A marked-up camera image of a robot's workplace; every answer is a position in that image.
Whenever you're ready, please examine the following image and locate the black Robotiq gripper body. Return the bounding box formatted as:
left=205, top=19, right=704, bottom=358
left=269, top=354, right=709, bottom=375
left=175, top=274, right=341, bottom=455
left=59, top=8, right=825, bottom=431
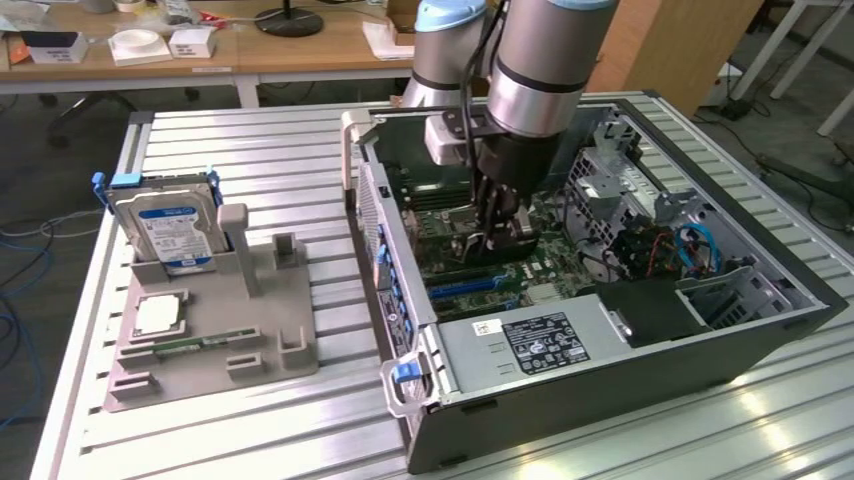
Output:
left=469, top=130, right=564, bottom=204

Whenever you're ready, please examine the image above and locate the graphics card with metal bracket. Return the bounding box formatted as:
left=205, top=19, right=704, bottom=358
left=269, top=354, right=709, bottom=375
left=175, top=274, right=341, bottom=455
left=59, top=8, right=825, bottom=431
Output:
left=449, top=219, right=542, bottom=268

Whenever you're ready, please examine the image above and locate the metal disk bay cage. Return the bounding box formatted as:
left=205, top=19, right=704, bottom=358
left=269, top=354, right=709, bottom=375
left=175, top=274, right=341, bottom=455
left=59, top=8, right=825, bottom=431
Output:
left=565, top=147, right=676, bottom=271

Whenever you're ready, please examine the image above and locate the green motherboard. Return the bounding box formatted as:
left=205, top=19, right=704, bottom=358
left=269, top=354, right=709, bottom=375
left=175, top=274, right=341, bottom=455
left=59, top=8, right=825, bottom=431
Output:
left=398, top=182, right=581, bottom=321

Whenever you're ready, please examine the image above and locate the blue expansion slot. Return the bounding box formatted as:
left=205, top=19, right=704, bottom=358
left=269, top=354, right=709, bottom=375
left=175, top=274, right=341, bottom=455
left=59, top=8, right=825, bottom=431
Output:
left=425, top=276, right=509, bottom=302

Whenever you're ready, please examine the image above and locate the white paper stack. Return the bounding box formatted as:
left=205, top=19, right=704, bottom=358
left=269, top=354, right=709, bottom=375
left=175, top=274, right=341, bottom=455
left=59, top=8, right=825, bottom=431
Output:
left=362, top=19, right=420, bottom=62

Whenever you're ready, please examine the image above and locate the wooden cabinet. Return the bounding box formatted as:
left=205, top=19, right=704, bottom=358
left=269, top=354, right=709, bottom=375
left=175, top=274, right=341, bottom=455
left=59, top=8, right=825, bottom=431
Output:
left=585, top=0, right=765, bottom=117

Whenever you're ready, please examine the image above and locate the grey power supply unit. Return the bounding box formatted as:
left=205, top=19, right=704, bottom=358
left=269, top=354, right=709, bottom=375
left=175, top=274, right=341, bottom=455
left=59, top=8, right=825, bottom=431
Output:
left=432, top=294, right=632, bottom=394

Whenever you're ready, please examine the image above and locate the black round lamp base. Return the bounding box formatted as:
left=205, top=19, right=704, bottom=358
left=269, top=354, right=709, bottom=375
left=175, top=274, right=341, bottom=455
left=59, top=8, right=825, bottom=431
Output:
left=253, top=0, right=325, bottom=38

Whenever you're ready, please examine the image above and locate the black floor stand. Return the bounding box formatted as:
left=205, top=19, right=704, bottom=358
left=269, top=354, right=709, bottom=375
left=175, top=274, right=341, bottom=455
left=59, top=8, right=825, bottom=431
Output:
left=755, top=148, right=854, bottom=202

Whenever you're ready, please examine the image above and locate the wooden desk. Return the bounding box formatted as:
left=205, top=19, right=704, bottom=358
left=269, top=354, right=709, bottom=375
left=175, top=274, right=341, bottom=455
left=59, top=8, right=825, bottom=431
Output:
left=0, top=0, right=601, bottom=96

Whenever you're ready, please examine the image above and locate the open black PC case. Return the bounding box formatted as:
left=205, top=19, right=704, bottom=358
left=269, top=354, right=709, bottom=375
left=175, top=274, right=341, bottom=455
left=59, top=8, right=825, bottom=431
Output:
left=338, top=97, right=849, bottom=476

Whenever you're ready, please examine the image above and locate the small white cardboard box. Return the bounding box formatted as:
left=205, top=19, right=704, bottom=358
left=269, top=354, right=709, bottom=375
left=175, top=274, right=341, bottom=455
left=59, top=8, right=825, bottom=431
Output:
left=165, top=27, right=218, bottom=59

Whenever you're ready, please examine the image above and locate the hard disk in blue carrier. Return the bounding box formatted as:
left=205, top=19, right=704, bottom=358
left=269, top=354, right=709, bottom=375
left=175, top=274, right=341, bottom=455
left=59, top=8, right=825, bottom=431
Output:
left=89, top=169, right=225, bottom=277

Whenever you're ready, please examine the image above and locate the grey 3D-printed parts rack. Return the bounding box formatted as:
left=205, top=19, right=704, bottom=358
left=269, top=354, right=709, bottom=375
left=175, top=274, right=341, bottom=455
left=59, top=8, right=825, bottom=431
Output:
left=98, top=202, right=321, bottom=414

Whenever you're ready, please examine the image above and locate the green RAM stick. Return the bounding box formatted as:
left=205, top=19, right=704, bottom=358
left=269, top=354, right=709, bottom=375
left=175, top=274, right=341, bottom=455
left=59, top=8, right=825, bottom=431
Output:
left=149, top=327, right=258, bottom=356

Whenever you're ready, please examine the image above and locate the white box with round tape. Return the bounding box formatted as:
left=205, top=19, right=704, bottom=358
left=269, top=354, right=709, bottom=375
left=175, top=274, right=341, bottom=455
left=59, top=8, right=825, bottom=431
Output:
left=105, top=27, right=174, bottom=68

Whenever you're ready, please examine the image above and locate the silver CPU chip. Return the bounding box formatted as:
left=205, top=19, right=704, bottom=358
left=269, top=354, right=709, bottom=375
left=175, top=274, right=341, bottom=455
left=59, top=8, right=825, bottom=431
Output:
left=131, top=294, right=186, bottom=339

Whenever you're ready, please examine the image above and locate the black chair base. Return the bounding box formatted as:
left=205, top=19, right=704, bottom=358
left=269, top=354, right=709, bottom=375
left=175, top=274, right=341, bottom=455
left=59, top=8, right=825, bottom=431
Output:
left=37, top=88, right=202, bottom=147

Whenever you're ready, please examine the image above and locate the white box with black lid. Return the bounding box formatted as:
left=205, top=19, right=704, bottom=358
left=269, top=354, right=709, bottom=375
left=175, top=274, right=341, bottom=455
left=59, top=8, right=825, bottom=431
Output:
left=18, top=30, right=90, bottom=65

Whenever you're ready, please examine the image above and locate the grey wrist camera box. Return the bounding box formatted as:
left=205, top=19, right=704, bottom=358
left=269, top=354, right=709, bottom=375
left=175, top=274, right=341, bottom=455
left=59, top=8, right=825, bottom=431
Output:
left=422, top=112, right=498, bottom=164

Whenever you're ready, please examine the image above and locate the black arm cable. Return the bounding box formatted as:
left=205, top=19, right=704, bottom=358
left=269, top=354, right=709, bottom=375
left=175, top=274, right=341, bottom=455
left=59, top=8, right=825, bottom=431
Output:
left=456, top=0, right=514, bottom=171

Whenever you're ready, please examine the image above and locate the blue SATA wire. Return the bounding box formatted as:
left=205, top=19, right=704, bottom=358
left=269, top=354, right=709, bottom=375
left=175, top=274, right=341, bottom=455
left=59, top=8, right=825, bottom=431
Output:
left=672, top=222, right=727, bottom=277

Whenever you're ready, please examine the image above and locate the black plastic air duct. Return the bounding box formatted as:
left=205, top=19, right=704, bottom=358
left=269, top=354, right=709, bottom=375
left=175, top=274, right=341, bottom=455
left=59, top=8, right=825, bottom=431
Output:
left=594, top=276, right=713, bottom=350

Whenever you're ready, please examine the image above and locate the white table frame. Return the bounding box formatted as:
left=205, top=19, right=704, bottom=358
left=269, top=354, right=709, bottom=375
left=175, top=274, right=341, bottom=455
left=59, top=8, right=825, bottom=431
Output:
left=728, top=0, right=854, bottom=137

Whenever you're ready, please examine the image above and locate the grey floor cable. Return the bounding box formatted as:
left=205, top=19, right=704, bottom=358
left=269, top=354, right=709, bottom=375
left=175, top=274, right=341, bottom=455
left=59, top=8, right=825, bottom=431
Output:
left=0, top=209, right=107, bottom=240

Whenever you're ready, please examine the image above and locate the blue floor cable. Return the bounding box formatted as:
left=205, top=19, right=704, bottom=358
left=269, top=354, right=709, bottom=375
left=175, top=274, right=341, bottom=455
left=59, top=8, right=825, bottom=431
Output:
left=0, top=234, right=55, bottom=429

